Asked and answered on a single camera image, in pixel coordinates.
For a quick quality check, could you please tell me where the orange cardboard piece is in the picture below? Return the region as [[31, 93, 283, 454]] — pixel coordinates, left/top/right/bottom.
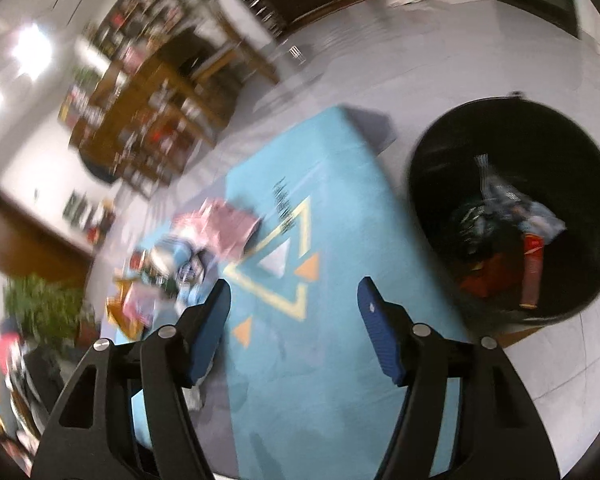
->
[[106, 280, 146, 342]]

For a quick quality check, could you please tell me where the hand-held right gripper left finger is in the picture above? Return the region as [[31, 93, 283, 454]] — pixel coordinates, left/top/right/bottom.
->
[[30, 278, 232, 480]]

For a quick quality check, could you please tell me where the black trash bin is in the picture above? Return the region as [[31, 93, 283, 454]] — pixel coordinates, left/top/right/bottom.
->
[[407, 97, 600, 323]]

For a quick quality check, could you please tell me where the wooden dining chair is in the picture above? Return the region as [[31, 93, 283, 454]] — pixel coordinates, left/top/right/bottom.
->
[[195, 0, 281, 86]]

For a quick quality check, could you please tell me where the red snack packet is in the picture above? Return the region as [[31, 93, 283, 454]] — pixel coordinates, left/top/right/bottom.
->
[[519, 234, 547, 309]]

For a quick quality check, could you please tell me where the metal wire rack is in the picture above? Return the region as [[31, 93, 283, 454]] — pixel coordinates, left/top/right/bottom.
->
[[239, 0, 286, 38]]

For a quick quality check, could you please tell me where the blue white packet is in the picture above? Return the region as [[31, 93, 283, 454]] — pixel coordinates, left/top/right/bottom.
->
[[144, 239, 207, 282]]

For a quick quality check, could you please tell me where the brown wooden door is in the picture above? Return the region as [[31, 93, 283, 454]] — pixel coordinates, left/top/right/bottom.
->
[[0, 177, 94, 287]]

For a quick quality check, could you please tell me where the black bag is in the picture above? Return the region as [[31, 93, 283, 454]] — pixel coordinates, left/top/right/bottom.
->
[[10, 347, 66, 431]]

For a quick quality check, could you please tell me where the pink packet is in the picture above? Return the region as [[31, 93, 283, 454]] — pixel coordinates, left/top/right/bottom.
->
[[172, 198, 262, 262]]

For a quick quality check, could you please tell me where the wooden display shelf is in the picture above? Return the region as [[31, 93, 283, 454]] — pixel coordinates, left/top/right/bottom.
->
[[57, 0, 203, 126]]

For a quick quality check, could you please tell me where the orange red bag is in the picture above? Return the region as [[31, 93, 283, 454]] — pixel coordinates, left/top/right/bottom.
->
[[459, 254, 526, 302]]

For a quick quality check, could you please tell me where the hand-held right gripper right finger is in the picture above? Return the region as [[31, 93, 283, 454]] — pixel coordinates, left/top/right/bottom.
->
[[356, 276, 563, 480]]

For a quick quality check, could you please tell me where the blue grey wrapper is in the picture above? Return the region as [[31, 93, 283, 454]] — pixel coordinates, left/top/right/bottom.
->
[[474, 155, 567, 241]]

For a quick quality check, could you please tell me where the blue patterned rug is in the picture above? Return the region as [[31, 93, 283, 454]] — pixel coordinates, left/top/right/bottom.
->
[[105, 104, 476, 480]]

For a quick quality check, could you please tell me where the pink box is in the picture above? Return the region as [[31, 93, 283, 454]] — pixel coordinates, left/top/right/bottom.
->
[[122, 284, 157, 322]]

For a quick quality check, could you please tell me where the green potted plant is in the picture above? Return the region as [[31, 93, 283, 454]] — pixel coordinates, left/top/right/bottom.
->
[[2, 274, 87, 352]]

